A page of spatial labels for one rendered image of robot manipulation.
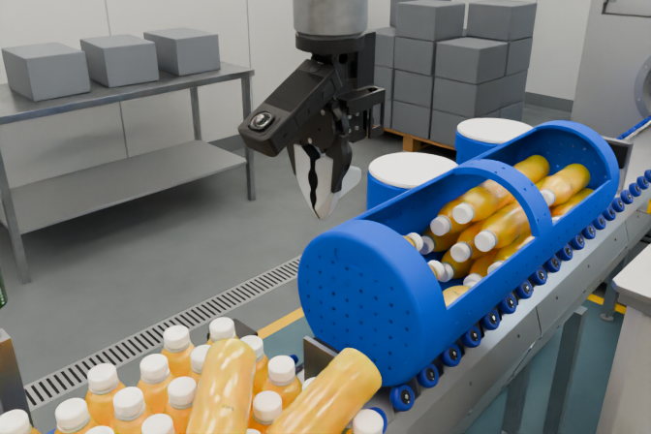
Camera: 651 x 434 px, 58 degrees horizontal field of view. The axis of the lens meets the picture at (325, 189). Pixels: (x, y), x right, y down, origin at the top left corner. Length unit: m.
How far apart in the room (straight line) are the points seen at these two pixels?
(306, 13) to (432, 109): 4.26
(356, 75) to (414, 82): 4.23
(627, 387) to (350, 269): 0.54
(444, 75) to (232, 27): 1.68
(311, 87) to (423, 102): 4.26
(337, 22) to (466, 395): 0.84
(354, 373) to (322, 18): 0.45
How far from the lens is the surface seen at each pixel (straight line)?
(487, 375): 1.28
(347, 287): 1.00
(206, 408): 0.75
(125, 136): 4.44
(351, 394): 0.79
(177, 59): 3.67
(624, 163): 2.07
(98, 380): 0.93
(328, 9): 0.58
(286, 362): 0.90
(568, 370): 2.09
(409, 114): 4.94
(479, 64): 4.50
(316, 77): 0.59
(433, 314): 0.95
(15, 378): 1.11
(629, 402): 1.22
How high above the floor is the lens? 1.68
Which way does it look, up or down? 23 degrees down
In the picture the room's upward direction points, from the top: straight up
